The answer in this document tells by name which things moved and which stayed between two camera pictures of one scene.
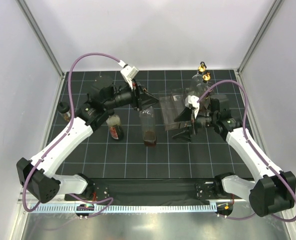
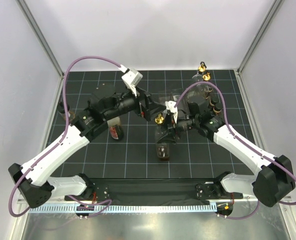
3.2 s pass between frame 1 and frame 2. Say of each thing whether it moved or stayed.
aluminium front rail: stayed
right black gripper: moved
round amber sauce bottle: stayed
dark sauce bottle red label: stayed
